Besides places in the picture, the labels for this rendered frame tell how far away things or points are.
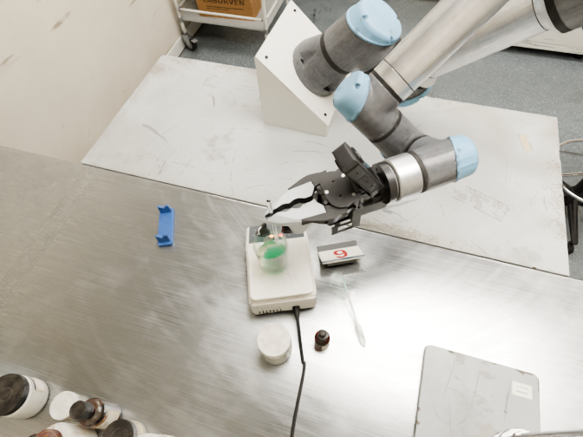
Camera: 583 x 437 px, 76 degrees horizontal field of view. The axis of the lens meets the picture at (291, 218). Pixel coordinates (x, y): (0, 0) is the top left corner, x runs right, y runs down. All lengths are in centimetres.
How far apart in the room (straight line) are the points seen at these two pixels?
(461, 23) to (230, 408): 74
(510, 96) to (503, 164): 174
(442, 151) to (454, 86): 211
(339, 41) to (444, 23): 32
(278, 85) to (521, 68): 228
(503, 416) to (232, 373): 48
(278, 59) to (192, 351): 70
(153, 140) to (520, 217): 95
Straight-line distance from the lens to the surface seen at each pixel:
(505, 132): 117
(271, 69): 97
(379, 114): 68
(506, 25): 85
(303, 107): 100
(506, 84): 289
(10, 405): 85
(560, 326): 92
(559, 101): 290
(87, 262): 97
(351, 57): 95
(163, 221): 94
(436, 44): 68
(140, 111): 123
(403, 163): 63
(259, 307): 74
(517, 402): 83
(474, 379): 81
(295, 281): 72
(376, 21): 93
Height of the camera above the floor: 165
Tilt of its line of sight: 58 degrees down
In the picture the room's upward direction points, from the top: 5 degrees counter-clockwise
